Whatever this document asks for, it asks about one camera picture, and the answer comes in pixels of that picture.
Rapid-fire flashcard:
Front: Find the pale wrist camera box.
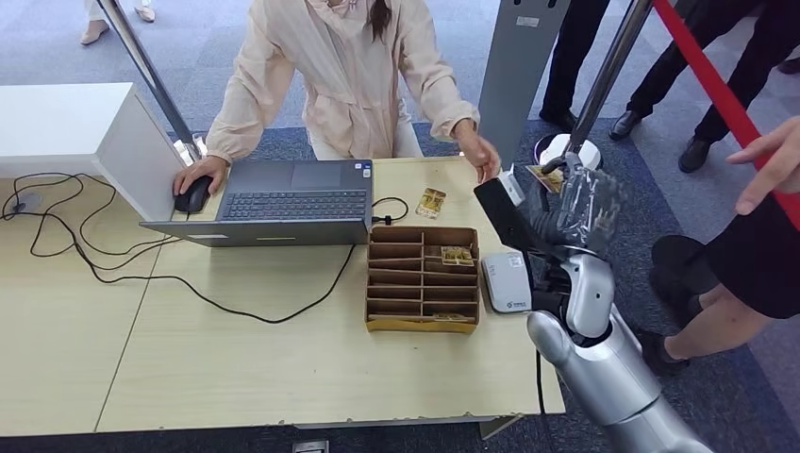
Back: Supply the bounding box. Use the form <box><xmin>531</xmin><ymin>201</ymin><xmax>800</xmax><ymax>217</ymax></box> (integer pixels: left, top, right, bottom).
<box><xmin>496</xmin><ymin>170</ymin><xmax>526</xmax><ymax>208</ymax></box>

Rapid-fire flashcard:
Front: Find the white card reader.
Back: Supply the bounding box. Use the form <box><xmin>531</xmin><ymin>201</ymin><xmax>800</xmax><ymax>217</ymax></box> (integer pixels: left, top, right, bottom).
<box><xmin>480</xmin><ymin>251</ymin><xmax>534</xmax><ymax>314</ymax></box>

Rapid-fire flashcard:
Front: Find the person's hand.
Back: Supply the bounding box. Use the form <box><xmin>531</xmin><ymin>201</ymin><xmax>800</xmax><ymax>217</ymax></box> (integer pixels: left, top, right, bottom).
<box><xmin>725</xmin><ymin>116</ymin><xmax>800</xmax><ymax>217</ymax></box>

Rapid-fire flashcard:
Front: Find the wooden card organizer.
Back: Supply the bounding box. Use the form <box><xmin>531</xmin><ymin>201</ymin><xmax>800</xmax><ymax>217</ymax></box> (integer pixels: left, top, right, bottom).
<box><xmin>364</xmin><ymin>226</ymin><xmax>481</xmax><ymax>334</ymax></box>

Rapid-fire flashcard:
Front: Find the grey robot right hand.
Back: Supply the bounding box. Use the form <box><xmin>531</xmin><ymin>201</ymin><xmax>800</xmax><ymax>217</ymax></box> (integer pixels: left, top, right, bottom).
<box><xmin>525</xmin><ymin>151</ymin><xmax>626</xmax><ymax>258</ymax></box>

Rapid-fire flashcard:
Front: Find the black mouse cable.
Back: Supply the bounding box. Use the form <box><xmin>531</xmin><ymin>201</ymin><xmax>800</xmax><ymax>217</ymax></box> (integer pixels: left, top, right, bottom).
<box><xmin>0</xmin><ymin>173</ymin><xmax>192</xmax><ymax>259</ymax></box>

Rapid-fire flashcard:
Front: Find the chrome stanchion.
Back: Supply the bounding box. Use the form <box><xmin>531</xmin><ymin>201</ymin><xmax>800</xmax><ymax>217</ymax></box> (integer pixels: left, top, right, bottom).
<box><xmin>534</xmin><ymin>0</ymin><xmax>655</xmax><ymax>173</ymax></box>
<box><xmin>96</xmin><ymin>0</ymin><xmax>210</xmax><ymax>167</ymax></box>

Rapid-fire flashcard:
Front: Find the black computer mouse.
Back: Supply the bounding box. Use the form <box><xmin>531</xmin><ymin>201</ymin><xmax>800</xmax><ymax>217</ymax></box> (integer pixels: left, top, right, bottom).
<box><xmin>174</xmin><ymin>176</ymin><xmax>214</xmax><ymax>214</ymax></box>

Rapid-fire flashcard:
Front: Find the person's right hand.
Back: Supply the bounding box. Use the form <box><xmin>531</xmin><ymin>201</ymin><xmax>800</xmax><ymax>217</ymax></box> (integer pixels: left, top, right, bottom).
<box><xmin>173</xmin><ymin>155</ymin><xmax>230</xmax><ymax>198</ymax></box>

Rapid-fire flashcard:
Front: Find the grey desk cable grommet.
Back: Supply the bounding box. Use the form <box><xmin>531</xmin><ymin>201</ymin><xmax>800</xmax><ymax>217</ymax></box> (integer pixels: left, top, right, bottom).
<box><xmin>10</xmin><ymin>192</ymin><xmax>42</xmax><ymax>216</ymax></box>

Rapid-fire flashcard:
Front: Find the red barrier rope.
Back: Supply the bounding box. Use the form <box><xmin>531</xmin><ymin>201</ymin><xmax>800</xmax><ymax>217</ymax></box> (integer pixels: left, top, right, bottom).
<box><xmin>651</xmin><ymin>0</ymin><xmax>800</xmax><ymax>232</ymax></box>

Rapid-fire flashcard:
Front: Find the person's left hand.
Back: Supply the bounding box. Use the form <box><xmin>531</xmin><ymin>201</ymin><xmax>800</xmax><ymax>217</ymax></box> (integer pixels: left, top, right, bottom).
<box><xmin>454</xmin><ymin>118</ymin><xmax>503</xmax><ymax>184</ymax></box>

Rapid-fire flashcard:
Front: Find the black laptop power cable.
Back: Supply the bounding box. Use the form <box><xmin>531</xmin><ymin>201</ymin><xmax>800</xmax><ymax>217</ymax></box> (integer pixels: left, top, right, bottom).
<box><xmin>3</xmin><ymin>181</ymin><xmax>410</xmax><ymax>325</ymax></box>

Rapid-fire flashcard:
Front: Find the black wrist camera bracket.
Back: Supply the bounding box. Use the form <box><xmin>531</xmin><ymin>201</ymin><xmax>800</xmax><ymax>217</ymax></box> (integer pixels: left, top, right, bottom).
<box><xmin>473</xmin><ymin>177</ymin><xmax>551</xmax><ymax>264</ymax></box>

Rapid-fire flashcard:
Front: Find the white cabinet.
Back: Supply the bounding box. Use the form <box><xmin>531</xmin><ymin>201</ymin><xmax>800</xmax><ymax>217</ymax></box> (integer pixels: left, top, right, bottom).
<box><xmin>0</xmin><ymin>82</ymin><xmax>187</xmax><ymax>223</ymax></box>

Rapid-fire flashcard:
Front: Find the dark grey laptop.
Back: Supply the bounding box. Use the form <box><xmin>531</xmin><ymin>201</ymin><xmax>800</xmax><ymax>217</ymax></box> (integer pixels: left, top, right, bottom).
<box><xmin>140</xmin><ymin>159</ymin><xmax>375</xmax><ymax>248</ymax></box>

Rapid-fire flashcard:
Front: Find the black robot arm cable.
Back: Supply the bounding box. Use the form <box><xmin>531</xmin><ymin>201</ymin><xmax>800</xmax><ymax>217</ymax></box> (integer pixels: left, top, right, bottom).
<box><xmin>534</xmin><ymin>349</ymin><xmax>548</xmax><ymax>415</ymax></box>

